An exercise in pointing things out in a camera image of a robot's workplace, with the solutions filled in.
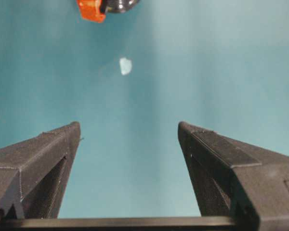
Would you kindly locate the blue-green table cloth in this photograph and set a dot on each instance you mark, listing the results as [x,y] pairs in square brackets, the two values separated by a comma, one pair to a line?
[135,144]

